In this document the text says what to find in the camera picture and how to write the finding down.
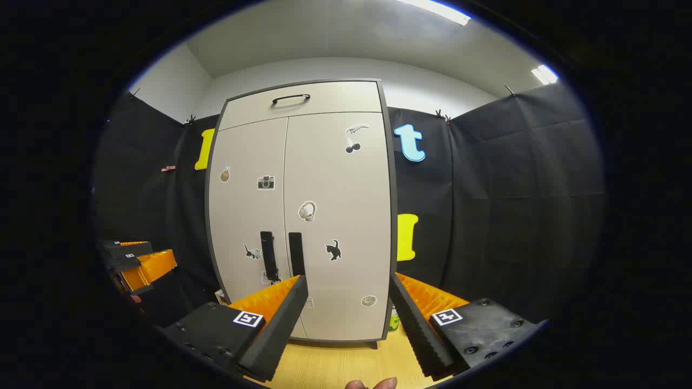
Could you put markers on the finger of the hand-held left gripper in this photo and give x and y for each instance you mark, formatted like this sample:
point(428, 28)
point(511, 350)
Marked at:
point(154, 267)
point(130, 249)

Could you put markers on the black backdrop cloth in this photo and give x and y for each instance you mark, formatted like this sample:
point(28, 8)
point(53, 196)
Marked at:
point(513, 189)

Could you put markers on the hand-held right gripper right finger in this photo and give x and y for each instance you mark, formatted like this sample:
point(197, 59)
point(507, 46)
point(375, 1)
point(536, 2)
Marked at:
point(419, 335)

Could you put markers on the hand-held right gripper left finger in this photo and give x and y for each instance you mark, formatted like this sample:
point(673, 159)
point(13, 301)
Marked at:
point(281, 329)

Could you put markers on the cabinet door with camera sticker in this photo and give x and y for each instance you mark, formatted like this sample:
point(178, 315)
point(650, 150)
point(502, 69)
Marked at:
point(243, 210)

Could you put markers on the long ceiling light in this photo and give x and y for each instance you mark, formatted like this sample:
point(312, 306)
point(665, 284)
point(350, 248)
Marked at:
point(438, 11)

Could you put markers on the small ceiling light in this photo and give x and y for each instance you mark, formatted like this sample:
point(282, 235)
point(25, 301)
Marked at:
point(544, 74)

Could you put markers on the cabinet door with headphone sticker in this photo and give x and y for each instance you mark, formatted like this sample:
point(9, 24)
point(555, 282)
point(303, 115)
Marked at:
point(346, 216)

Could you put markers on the white double-door shoe cabinet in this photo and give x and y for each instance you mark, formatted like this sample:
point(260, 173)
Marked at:
point(393, 232)

